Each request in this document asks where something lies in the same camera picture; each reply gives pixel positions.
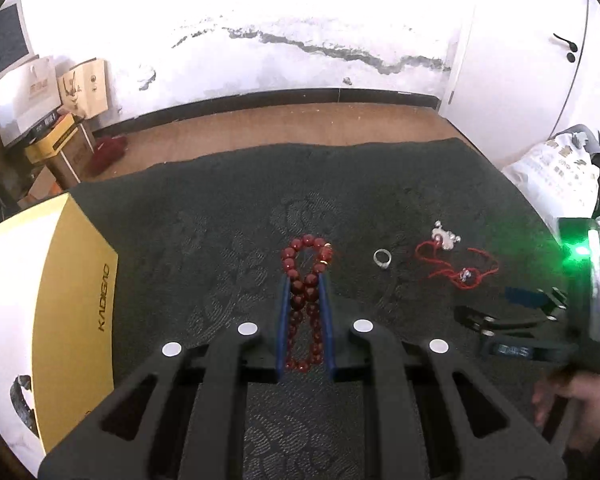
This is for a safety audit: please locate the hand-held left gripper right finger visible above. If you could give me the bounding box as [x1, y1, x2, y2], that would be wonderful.
[320, 275, 566, 480]

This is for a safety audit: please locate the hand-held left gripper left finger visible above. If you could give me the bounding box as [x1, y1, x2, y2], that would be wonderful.
[37, 275, 291, 480]

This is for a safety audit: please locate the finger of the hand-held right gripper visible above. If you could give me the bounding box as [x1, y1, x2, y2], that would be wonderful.
[504, 286, 570, 320]
[454, 305, 557, 337]

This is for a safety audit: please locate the dark red bead bracelet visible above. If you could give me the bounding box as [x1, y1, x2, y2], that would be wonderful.
[280, 234, 334, 374]

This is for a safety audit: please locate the person's right hand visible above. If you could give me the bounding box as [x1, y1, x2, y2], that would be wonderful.
[532, 360, 600, 456]

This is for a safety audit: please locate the dark green patterned cloth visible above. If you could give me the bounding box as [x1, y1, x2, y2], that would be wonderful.
[66, 137, 583, 480]

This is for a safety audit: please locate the white printed plastic bag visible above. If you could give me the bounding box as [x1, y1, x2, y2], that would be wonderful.
[501, 129, 600, 222]

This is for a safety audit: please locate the yellow and white box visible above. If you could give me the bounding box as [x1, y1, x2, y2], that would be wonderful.
[0, 192, 119, 467]

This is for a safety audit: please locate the white door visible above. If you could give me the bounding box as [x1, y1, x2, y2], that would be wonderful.
[439, 0, 590, 163]

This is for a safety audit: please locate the dark red cloth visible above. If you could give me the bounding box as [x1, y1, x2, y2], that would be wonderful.
[89, 135, 129, 177]

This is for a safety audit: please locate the brown cardboard box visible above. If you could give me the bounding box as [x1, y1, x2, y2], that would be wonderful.
[45, 122, 99, 189]

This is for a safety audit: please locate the yellow carton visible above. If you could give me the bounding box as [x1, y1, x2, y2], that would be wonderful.
[24, 112, 79, 164]

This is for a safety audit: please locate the beige paper bag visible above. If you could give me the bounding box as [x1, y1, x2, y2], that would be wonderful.
[56, 59, 109, 121]

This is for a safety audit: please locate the computer monitor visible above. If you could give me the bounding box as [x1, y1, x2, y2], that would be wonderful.
[0, 0, 34, 87]

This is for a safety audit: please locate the red cord white pendant necklace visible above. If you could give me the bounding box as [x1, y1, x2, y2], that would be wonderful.
[414, 221, 500, 290]

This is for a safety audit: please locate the black door handle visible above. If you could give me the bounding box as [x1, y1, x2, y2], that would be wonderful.
[552, 33, 580, 64]

